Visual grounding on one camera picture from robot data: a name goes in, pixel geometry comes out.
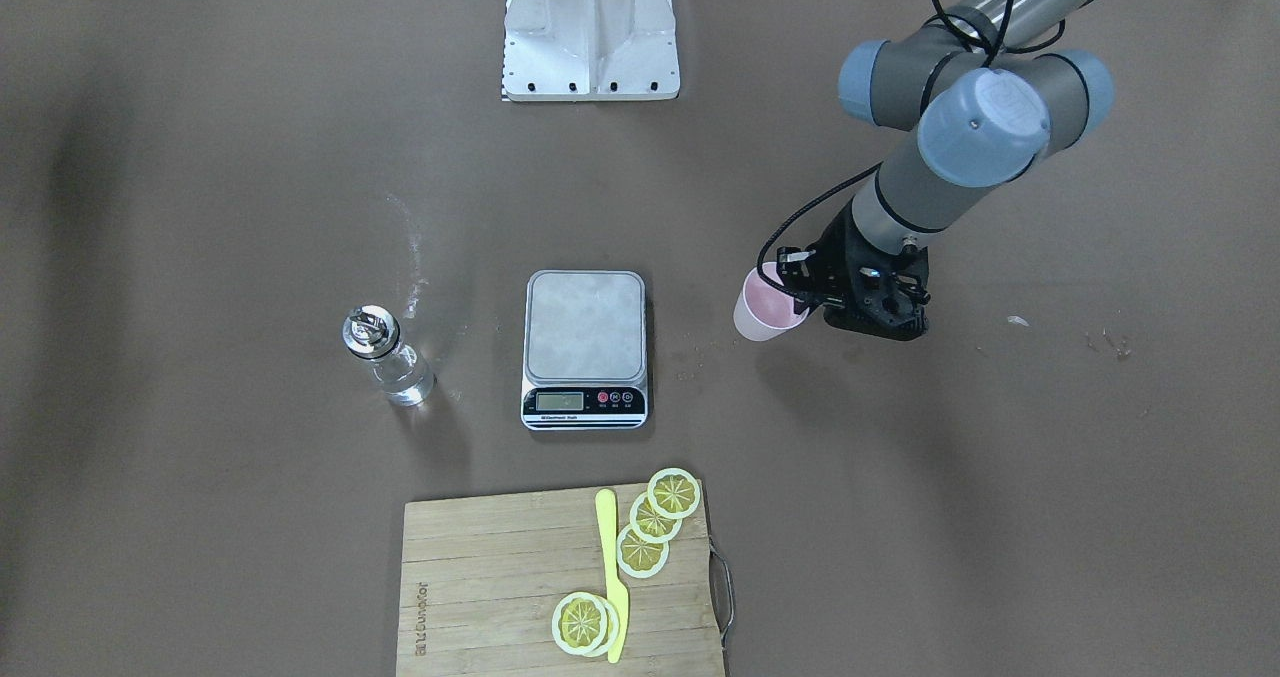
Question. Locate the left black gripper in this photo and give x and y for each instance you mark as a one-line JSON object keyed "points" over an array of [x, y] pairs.
{"points": [[836, 244]]}

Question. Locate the pink plastic cup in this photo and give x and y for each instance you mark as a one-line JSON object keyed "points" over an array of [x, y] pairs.
{"points": [[762, 312]]}

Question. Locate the glass sauce bottle metal spout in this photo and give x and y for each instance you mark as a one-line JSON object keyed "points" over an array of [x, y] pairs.
{"points": [[375, 338]]}

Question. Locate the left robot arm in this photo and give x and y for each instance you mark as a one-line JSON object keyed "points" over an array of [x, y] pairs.
{"points": [[981, 98]]}

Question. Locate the digital kitchen scale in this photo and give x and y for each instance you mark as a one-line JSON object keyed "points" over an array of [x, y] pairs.
{"points": [[585, 358]]}

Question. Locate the lemon slice middle of row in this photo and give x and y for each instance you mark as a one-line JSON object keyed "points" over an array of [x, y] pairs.
{"points": [[649, 525]]}

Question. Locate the yellow plastic knife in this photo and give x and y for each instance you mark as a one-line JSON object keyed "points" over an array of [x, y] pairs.
{"points": [[606, 512]]}

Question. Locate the lemon slice near board end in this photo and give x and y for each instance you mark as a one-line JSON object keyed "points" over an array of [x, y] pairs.
{"points": [[578, 623]]}

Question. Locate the wooden cutting board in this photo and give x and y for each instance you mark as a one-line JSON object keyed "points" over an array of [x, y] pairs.
{"points": [[481, 577]]}

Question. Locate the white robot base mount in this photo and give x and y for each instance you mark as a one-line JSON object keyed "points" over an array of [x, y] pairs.
{"points": [[567, 51]]}

